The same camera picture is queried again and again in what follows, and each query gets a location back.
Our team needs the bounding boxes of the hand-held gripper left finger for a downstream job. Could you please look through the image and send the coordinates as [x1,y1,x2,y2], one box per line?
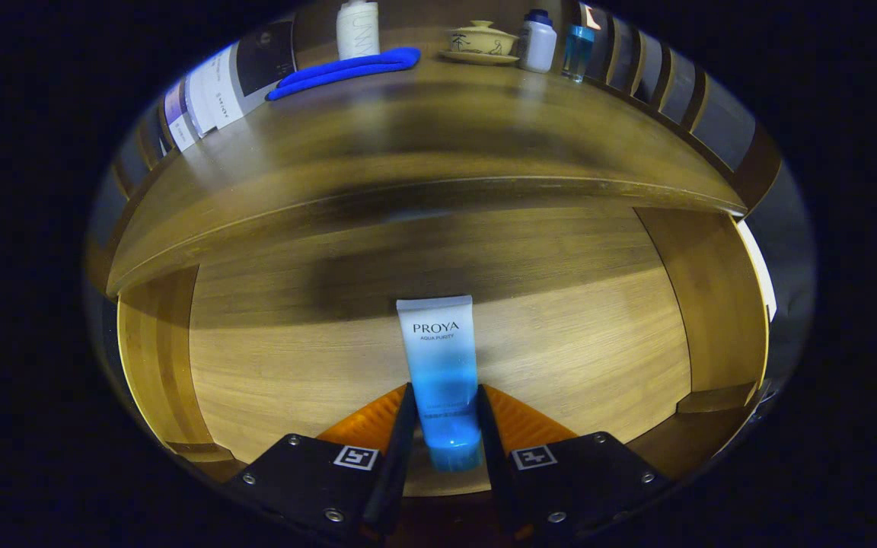
[222,383,418,545]

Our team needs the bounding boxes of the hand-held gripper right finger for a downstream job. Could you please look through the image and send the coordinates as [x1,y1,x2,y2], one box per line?
[477,383,671,543]

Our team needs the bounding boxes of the blue and white tube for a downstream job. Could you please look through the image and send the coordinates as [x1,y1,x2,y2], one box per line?
[396,295,485,473]

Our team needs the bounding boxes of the wooden drawer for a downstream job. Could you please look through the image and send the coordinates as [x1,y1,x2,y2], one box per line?
[115,205,770,499]

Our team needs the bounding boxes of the wooden countertop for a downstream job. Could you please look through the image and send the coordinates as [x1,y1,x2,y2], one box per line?
[107,46,748,298]

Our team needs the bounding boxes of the blue folded cloth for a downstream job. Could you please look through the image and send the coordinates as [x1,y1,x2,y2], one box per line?
[266,47,422,102]

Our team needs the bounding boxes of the purple book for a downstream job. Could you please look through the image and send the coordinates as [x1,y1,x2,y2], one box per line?
[163,80,199,153]

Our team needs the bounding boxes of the beige saucer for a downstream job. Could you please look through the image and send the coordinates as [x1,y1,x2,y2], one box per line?
[438,49,521,66]

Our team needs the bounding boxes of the thick white book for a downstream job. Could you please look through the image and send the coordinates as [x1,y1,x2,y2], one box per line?
[210,19,298,130]

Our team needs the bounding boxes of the thin white book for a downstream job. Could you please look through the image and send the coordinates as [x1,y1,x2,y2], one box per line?
[183,68,218,138]

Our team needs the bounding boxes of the clear blue bottle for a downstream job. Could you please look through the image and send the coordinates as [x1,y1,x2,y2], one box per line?
[561,24,596,83]

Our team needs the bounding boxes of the white bottle with dark cap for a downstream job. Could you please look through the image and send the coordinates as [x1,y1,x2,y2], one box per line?
[518,9,558,74]

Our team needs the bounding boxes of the beige lidded tea cup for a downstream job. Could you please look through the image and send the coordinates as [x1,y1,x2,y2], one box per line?
[448,21,519,56]

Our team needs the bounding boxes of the white pump bottle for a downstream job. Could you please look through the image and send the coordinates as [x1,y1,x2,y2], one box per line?
[336,0,381,60]

